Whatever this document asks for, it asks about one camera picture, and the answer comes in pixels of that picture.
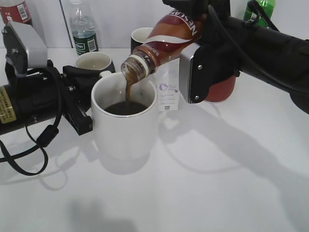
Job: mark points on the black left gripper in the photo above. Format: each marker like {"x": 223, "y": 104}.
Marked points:
{"x": 35, "y": 96}

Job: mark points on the brown coffee drink bottle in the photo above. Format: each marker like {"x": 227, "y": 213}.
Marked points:
{"x": 172, "y": 33}

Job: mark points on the white ceramic mug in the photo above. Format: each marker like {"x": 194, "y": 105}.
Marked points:
{"x": 128, "y": 137}

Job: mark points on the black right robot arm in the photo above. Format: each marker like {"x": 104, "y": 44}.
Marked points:
{"x": 229, "y": 46}

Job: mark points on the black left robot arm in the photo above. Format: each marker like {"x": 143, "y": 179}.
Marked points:
{"x": 7, "y": 124}

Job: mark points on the red ceramic mug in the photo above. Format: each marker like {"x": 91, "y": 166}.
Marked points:
{"x": 221, "y": 91}

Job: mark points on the dark grey ceramic mug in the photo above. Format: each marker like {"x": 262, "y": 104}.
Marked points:
{"x": 97, "y": 61}

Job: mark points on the green soda bottle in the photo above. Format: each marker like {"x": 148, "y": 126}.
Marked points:
{"x": 259, "y": 12}

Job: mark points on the white carton bottle purple print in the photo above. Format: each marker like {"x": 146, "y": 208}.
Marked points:
{"x": 167, "y": 81}

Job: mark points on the clear water bottle green label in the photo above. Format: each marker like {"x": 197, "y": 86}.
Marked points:
{"x": 83, "y": 27}

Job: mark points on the black ceramic mug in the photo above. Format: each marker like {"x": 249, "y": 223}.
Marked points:
{"x": 138, "y": 37}

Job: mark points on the cola bottle red label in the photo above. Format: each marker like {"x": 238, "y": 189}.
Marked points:
{"x": 15, "y": 10}

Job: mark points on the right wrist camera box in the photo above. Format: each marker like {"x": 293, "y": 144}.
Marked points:
{"x": 196, "y": 72}

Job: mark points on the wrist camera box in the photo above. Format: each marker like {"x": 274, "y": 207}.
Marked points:
{"x": 25, "y": 48}
{"x": 196, "y": 72}

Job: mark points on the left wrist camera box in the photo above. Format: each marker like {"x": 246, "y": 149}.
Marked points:
{"x": 25, "y": 48}

